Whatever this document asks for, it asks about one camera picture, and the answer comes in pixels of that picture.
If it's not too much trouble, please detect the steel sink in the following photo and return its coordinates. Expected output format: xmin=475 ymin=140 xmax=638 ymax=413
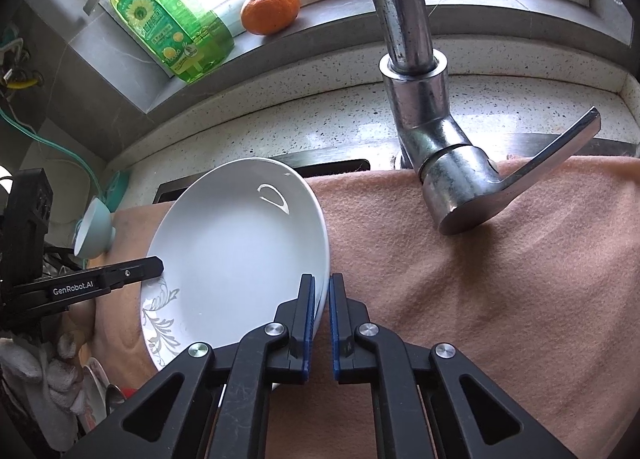
xmin=154 ymin=133 xmax=640 ymax=204

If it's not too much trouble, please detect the green dish soap bottle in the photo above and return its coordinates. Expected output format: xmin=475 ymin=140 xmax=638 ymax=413
xmin=92 ymin=0 xmax=236 ymax=85

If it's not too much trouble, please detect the pink floral plate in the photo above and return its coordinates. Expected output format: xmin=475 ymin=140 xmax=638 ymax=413
xmin=81 ymin=358 xmax=110 ymax=432

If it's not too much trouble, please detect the white plate grey leaf print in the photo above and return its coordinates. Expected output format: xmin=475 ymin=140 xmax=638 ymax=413
xmin=139 ymin=276 xmax=221 ymax=375

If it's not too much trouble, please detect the peach towel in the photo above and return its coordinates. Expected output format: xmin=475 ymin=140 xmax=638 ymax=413
xmin=107 ymin=154 xmax=640 ymax=459

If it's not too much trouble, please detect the chrome faucet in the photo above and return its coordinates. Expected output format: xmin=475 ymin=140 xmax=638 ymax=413
xmin=347 ymin=0 xmax=602 ymax=236

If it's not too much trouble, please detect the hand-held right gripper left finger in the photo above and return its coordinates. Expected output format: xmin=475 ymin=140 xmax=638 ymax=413
xmin=65 ymin=274 xmax=317 ymax=459

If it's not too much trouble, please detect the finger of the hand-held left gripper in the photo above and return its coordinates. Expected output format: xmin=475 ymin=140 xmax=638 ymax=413
xmin=107 ymin=256 xmax=165 ymax=290

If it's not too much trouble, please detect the round teal power strip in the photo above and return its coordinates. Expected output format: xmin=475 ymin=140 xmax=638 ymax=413
xmin=102 ymin=171 xmax=132 ymax=212

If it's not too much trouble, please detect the orange tangerine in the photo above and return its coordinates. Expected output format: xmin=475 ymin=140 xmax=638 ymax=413
xmin=240 ymin=0 xmax=301 ymax=36

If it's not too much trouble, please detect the person's left hand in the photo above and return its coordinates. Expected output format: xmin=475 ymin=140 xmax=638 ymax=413
xmin=0 ymin=329 xmax=86 ymax=452

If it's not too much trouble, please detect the light blue bowl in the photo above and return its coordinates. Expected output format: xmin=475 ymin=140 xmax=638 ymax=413
xmin=74 ymin=196 xmax=117 ymax=260

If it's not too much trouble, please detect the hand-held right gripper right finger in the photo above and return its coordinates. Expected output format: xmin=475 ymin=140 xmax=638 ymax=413
xmin=327 ymin=273 xmax=578 ymax=459

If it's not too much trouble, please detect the plain white plate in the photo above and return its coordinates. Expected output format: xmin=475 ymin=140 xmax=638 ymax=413
xmin=146 ymin=157 xmax=332 ymax=355

